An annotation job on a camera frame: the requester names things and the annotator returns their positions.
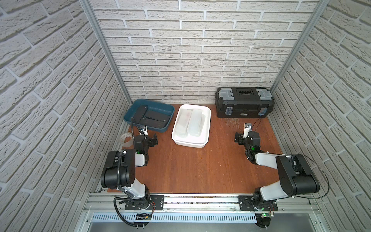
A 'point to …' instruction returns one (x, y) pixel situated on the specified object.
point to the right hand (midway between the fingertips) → (245, 132)
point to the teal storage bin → (154, 106)
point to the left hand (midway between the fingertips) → (149, 131)
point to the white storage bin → (191, 141)
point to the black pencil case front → (140, 112)
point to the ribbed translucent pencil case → (196, 123)
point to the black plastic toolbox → (244, 102)
